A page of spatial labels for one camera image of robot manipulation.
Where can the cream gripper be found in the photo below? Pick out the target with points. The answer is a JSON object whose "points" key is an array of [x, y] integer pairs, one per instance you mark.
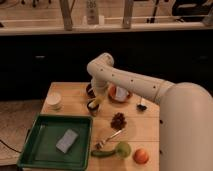
{"points": [[99, 88]]}

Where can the yellow banana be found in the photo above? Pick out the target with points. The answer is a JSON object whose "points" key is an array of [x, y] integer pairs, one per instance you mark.
{"points": [[96, 101]]}

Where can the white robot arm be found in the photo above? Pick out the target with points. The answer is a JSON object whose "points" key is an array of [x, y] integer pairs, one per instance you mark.
{"points": [[185, 114]]}

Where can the small metal cup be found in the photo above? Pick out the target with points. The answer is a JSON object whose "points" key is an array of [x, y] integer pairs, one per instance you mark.
{"points": [[93, 109]]}

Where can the white paper cup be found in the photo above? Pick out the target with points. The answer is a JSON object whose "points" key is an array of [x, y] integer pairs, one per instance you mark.
{"points": [[53, 100]]}

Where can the dark bowl with cake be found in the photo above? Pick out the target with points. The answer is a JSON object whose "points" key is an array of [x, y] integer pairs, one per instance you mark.
{"points": [[89, 91]]}

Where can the orange plate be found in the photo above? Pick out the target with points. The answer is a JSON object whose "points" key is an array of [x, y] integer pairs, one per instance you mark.
{"points": [[112, 91]]}

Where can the clear plastic wedge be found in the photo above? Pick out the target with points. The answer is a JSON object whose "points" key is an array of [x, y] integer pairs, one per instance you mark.
{"points": [[121, 94]]}

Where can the brown grape bunch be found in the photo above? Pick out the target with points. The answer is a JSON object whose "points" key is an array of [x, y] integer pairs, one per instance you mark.
{"points": [[118, 121]]}

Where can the metal fork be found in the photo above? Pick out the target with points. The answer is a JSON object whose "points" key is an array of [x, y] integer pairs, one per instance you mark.
{"points": [[101, 143]]}

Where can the grey sponge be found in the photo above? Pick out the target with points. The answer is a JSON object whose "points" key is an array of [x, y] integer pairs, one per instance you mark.
{"points": [[67, 140]]}

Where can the green ladle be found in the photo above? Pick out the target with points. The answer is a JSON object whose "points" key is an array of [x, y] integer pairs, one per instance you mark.
{"points": [[122, 150]]}

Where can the orange tomato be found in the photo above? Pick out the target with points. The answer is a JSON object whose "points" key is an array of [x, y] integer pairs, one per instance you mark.
{"points": [[141, 156]]}

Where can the green plastic tray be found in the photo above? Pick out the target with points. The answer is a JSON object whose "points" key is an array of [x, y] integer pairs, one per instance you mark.
{"points": [[40, 149]]}

